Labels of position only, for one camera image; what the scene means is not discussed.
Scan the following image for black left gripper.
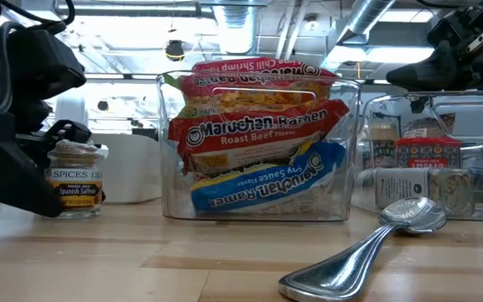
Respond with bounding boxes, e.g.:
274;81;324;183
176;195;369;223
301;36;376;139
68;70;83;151
0;25;95;219

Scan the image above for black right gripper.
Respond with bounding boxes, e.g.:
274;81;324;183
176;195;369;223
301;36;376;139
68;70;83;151
386;3;483;92

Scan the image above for small brown lid jar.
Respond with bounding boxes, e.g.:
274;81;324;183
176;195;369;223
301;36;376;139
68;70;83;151
44;138;109;220

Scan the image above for red square lid container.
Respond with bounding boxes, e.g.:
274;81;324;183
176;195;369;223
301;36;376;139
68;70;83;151
393;136;464;170

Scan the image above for jar with tan lid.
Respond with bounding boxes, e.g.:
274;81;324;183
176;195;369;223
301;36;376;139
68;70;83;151
369;121;401;169

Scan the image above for white rectangular tray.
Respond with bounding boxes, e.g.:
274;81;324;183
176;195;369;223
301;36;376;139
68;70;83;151
91;132;164;206

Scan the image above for white lid jar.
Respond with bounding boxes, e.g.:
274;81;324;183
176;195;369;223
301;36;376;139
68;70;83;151
355;167;476;218

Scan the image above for red green white packet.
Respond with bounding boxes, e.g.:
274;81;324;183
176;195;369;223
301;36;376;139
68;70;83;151
178;56;338;104

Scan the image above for yellow red noodle packet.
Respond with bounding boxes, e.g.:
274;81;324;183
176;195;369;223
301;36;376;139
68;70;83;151
168;90;351;176

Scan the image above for yellow blue noodle packet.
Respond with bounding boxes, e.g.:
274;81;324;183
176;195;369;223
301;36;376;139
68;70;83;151
190;140;347;214

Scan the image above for shiny silver spoon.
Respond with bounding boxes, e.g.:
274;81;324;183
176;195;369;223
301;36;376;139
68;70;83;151
278;195;448;302

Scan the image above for silver air duct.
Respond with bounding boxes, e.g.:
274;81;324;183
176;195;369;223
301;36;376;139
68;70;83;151
214;0;263;58
310;0;397;79

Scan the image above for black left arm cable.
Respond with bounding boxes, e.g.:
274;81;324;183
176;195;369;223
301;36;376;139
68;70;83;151
0;0;77;112

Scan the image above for black ceiling cord reel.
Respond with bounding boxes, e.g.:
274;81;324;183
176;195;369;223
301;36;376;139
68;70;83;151
164;39;186;63

